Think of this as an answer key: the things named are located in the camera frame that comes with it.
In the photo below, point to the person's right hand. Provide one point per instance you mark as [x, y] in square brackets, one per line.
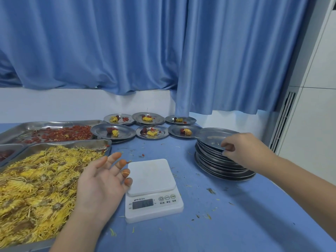
[249, 152]

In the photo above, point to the narrow blue curtain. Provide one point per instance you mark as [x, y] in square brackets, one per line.
[236, 55]

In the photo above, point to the person's left hand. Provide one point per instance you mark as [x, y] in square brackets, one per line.
[99, 191]

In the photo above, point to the pile of yellow chrysanthemums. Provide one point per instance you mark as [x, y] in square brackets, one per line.
[39, 194]

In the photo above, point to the blue tablecloth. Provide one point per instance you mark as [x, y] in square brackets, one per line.
[223, 220]

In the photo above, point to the stack of steel plates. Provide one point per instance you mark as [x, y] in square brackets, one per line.
[218, 167]

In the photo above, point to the white standing air conditioner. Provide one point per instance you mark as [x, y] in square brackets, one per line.
[312, 123]

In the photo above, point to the person's right forearm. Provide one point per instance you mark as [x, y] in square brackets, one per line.
[307, 186]

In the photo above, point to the rectangular steel tray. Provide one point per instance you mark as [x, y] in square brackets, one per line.
[14, 146]
[99, 144]
[26, 125]

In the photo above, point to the wide blue curtain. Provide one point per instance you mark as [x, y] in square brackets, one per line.
[92, 41]

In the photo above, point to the round steel plate red label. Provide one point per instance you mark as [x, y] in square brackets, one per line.
[106, 120]

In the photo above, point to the white digital kitchen scale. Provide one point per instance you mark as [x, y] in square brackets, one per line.
[149, 178]

